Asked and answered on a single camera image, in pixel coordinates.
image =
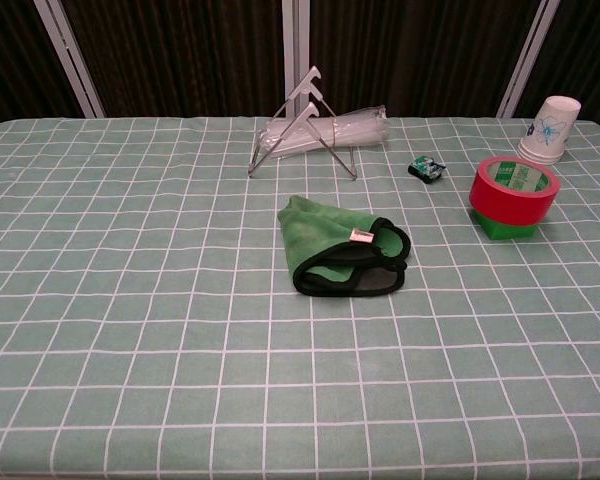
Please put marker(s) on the green cloth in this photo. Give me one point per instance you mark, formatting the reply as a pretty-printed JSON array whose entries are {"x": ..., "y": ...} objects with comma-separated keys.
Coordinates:
[{"x": 320, "y": 230}]

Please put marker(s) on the green checked tablecloth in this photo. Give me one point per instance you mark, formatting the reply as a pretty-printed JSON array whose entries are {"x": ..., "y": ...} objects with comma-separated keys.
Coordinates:
[{"x": 130, "y": 325}]

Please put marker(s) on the green plastic block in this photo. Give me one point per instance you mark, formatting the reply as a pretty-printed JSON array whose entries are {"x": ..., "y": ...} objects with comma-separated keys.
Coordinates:
[{"x": 505, "y": 233}]

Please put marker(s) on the red tape roll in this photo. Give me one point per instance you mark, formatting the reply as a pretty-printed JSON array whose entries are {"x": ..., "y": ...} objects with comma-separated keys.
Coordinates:
[{"x": 505, "y": 205}]

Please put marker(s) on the white flower-print paper cup stack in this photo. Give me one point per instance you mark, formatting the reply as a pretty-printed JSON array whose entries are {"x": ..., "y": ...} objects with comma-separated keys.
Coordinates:
[{"x": 550, "y": 130}]

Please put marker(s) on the white partition post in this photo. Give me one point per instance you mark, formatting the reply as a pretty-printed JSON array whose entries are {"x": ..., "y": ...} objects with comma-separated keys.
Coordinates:
[
  {"x": 70, "y": 55},
  {"x": 295, "y": 40},
  {"x": 525, "y": 55}
]

